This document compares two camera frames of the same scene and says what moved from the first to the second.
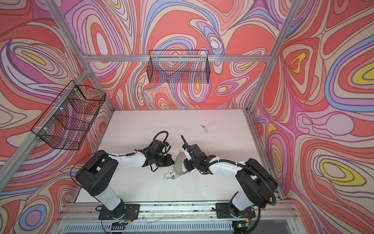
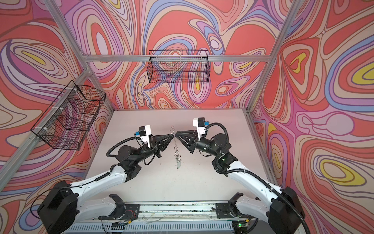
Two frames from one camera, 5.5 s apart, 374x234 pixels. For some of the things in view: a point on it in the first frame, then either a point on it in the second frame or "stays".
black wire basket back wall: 181,66 stays
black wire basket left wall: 66,122 stays
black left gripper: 166,160 to 156,145
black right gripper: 186,163 to 192,141
